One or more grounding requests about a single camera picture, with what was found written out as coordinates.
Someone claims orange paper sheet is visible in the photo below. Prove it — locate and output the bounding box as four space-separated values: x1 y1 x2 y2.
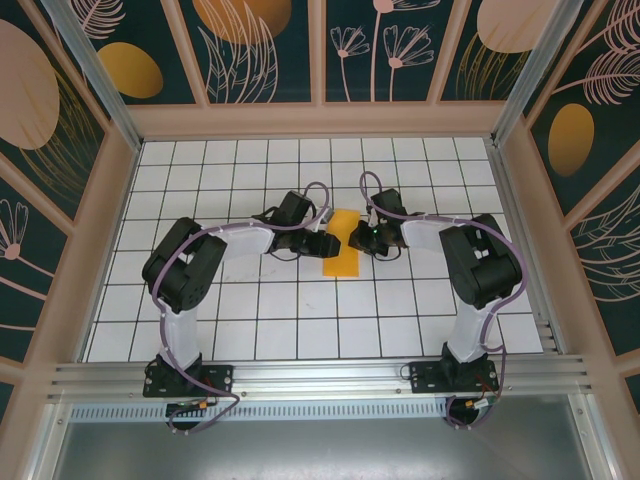
322 208 362 278

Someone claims grey metal sheet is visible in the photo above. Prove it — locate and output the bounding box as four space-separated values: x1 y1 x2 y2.
49 419 599 480

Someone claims small circuit board with connector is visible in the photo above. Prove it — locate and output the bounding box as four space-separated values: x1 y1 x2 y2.
462 396 502 414
166 398 221 415

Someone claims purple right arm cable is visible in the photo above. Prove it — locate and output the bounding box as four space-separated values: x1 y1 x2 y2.
359 171 529 431

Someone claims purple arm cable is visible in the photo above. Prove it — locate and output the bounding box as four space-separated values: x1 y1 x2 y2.
359 171 529 431
152 180 331 435

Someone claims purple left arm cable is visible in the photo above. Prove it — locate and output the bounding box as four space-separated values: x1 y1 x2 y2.
152 180 331 435

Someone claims long aluminium mounting rail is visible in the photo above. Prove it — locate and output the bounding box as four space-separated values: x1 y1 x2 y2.
47 353 601 402

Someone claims aluminium side rail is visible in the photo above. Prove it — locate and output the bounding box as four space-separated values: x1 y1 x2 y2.
487 139 561 354

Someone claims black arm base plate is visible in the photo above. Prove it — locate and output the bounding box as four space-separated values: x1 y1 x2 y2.
408 359 500 396
143 363 235 399

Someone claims grey slotted cable duct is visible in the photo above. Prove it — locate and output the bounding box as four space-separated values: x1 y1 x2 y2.
69 402 451 422

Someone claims aluminium frame post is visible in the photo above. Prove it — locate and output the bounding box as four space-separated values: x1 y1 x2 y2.
489 0 586 146
39 0 144 154

